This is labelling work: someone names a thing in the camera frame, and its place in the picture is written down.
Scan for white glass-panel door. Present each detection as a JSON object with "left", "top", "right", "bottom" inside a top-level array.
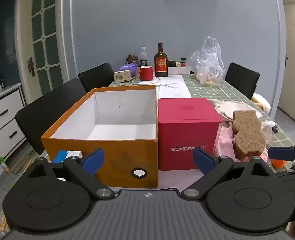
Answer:
[{"left": 15, "top": 0, "right": 70, "bottom": 98}]

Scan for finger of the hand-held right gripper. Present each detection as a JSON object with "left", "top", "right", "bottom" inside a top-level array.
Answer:
[{"left": 267, "top": 142, "right": 295, "bottom": 160}]

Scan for clear water bottle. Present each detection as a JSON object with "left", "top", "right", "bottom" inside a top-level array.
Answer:
[{"left": 139, "top": 46, "right": 148, "bottom": 67}]

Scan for brown bear-shaped sponge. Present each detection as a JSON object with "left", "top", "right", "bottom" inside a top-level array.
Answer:
[{"left": 232, "top": 110, "right": 268, "bottom": 157}]

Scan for blue and white carton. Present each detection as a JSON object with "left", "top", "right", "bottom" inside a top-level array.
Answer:
[{"left": 52, "top": 150, "right": 84, "bottom": 163}]

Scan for yellow bread pieces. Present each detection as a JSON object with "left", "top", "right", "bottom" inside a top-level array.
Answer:
[{"left": 197, "top": 74, "right": 216, "bottom": 85}]

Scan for white drawer cabinet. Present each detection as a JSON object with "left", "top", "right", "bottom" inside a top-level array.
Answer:
[{"left": 0, "top": 82, "right": 27, "bottom": 155}]

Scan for brown figurine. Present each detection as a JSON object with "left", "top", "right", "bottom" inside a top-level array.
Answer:
[{"left": 126, "top": 53, "right": 141, "bottom": 65}]

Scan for white patterned table runner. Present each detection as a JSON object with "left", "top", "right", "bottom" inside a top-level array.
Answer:
[{"left": 108, "top": 74, "right": 193, "bottom": 100}]

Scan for black chair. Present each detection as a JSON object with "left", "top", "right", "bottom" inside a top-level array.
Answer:
[
  {"left": 15, "top": 77, "right": 88, "bottom": 155},
  {"left": 78, "top": 62, "right": 115, "bottom": 93},
  {"left": 225, "top": 62, "right": 260, "bottom": 100}
]

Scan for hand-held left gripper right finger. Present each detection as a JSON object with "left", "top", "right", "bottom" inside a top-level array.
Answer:
[{"left": 180, "top": 147, "right": 276, "bottom": 201}]

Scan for white item in clear wrap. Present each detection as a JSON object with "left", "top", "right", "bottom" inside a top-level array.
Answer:
[{"left": 261, "top": 120, "right": 278, "bottom": 145}]

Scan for green checked tablecloth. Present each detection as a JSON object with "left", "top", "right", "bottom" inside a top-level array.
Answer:
[{"left": 108, "top": 72, "right": 295, "bottom": 173}]

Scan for pink cloth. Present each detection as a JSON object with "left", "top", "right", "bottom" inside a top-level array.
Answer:
[{"left": 212, "top": 122, "right": 269, "bottom": 163}]

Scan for purple packet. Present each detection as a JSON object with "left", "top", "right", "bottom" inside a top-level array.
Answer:
[{"left": 119, "top": 64, "right": 139, "bottom": 72}]

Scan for red mug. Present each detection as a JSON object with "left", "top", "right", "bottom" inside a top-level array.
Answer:
[{"left": 139, "top": 65, "right": 153, "bottom": 81}]

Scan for clear plastic bag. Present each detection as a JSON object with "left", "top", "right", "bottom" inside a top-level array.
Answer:
[{"left": 190, "top": 36, "right": 225, "bottom": 85}]

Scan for orange cardboard box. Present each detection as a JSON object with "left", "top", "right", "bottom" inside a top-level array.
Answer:
[{"left": 41, "top": 85, "right": 159, "bottom": 188}]

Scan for brown liquor bottle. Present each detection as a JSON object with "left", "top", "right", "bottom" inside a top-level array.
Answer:
[{"left": 154, "top": 42, "right": 168, "bottom": 77}]

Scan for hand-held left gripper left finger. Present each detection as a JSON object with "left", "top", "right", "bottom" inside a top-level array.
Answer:
[{"left": 28, "top": 148, "right": 115, "bottom": 200}]

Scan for red lidded box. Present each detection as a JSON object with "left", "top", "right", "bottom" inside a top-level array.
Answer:
[{"left": 157, "top": 98, "right": 223, "bottom": 171}]

